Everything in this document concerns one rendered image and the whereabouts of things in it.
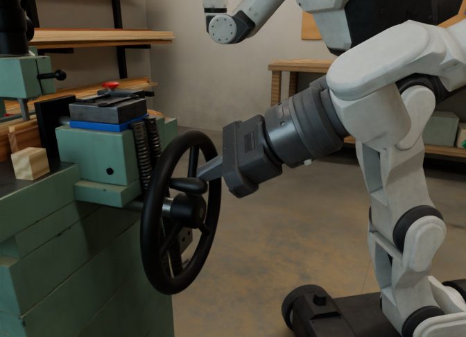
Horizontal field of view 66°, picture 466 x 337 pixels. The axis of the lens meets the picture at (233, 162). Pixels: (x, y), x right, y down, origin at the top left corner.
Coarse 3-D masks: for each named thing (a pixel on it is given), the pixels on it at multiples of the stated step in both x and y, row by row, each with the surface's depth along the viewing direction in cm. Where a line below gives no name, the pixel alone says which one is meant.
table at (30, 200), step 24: (168, 120) 92; (168, 144) 91; (0, 168) 59; (72, 168) 60; (0, 192) 50; (24, 192) 52; (48, 192) 56; (72, 192) 61; (96, 192) 59; (120, 192) 58; (0, 216) 48; (24, 216) 52; (0, 240) 49
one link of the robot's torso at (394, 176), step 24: (408, 96) 77; (432, 96) 78; (360, 144) 95; (408, 144) 81; (384, 168) 86; (408, 168) 87; (384, 192) 90; (408, 192) 91; (384, 216) 96; (408, 216) 91
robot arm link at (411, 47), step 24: (408, 24) 38; (360, 48) 40; (384, 48) 38; (408, 48) 36; (432, 48) 35; (456, 48) 36; (336, 72) 40; (360, 72) 38; (384, 72) 37; (408, 72) 37; (432, 72) 37; (456, 72) 37; (336, 96) 41; (360, 96) 39
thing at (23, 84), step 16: (0, 64) 63; (16, 64) 62; (32, 64) 64; (48, 64) 67; (0, 80) 64; (16, 80) 63; (32, 80) 64; (48, 80) 68; (0, 96) 66; (16, 96) 64; (32, 96) 65
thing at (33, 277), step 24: (96, 216) 68; (120, 216) 75; (72, 240) 62; (96, 240) 68; (0, 264) 51; (24, 264) 53; (48, 264) 57; (72, 264) 63; (0, 288) 53; (24, 288) 54; (48, 288) 58; (24, 312) 54
